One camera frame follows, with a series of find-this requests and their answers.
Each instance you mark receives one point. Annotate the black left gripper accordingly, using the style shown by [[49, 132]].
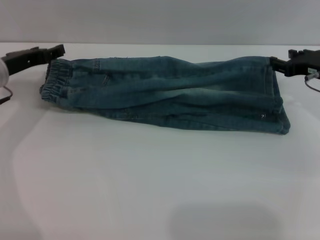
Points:
[[27, 58]]

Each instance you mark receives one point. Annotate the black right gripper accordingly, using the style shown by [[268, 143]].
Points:
[[307, 63]]

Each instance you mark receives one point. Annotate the blue denim shorts with cartoon print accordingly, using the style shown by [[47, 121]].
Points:
[[162, 92]]

